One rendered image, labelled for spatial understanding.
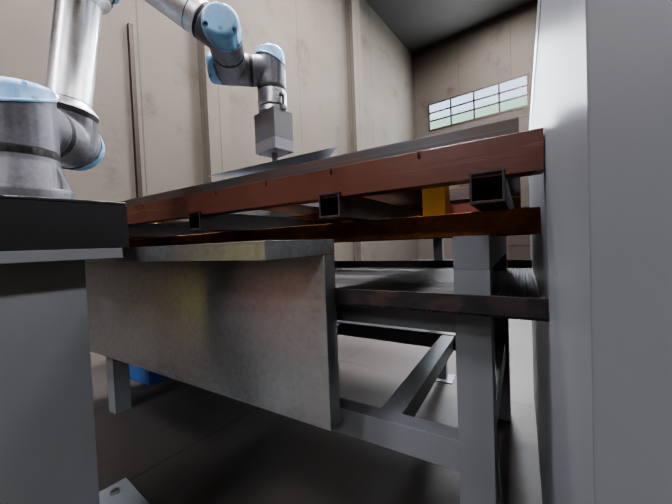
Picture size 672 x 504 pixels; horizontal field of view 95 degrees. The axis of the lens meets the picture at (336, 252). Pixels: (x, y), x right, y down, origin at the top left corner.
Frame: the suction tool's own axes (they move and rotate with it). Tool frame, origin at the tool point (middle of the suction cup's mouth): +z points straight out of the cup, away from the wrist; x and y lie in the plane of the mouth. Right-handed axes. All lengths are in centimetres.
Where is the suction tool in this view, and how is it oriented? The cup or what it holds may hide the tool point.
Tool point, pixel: (275, 171)
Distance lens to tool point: 86.4
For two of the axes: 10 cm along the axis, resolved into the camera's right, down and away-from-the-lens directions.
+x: -6.5, 0.5, -7.5
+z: 0.4, 10.0, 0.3
